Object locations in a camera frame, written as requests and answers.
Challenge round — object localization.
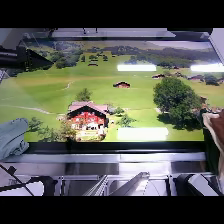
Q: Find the cream garment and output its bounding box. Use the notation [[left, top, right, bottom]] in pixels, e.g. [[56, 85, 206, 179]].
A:
[[201, 112, 224, 197]]

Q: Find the grey-green garment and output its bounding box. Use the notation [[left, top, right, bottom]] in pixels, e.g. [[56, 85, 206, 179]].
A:
[[0, 117, 30, 161]]

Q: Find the brown garment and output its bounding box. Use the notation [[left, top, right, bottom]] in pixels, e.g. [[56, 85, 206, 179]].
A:
[[211, 109, 224, 152]]

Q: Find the silver frame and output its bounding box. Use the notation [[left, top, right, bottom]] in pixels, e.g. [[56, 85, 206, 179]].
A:
[[0, 151, 224, 197]]

